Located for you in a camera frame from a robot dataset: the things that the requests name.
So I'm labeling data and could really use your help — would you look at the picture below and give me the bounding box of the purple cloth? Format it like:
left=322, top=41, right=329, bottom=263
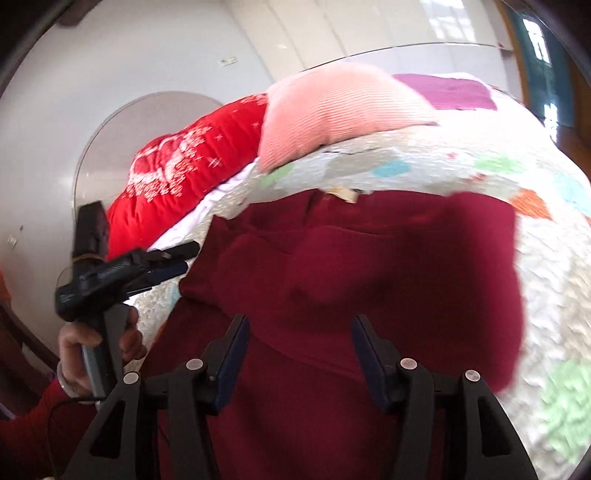
left=393, top=73, right=498, bottom=112

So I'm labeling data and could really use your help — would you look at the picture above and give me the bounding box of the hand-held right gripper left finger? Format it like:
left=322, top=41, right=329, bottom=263
left=61, top=314, right=251, bottom=480

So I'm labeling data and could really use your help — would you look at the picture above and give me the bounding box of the dark wooden furniture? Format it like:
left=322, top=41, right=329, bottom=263
left=0, top=300, right=63, bottom=421

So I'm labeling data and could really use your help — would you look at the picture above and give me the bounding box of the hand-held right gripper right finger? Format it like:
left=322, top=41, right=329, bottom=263
left=351, top=315, right=539, bottom=480

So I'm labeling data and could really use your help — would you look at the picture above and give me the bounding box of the person's left forearm red sleeve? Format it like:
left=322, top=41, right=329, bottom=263
left=0, top=376, right=160, bottom=480

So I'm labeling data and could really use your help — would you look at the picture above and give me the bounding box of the person's left hand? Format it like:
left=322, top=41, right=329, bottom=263
left=58, top=305, right=148, bottom=398

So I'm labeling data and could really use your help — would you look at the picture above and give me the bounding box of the white patterned fluffy blanket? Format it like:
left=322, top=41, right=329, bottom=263
left=124, top=73, right=591, bottom=480

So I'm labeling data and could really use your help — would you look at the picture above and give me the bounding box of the pink ribbed pillow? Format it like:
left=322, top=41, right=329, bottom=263
left=257, top=62, right=439, bottom=174

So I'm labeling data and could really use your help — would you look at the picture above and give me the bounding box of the dark red sweater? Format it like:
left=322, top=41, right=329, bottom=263
left=139, top=188, right=527, bottom=480

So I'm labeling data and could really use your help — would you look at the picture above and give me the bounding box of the red printed quilt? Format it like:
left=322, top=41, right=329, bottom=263
left=105, top=92, right=269, bottom=261

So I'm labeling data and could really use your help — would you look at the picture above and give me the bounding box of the black cable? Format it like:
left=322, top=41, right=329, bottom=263
left=44, top=394, right=109, bottom=480

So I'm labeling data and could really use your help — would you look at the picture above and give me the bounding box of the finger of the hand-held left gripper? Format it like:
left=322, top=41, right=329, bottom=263
left=124, top=260, right=188, bottom=296
left=147, top=241, right=201, bottom=265

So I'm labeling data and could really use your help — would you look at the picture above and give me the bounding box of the teal window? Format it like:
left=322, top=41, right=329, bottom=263
left=508, top=7, right=575, bottom=132

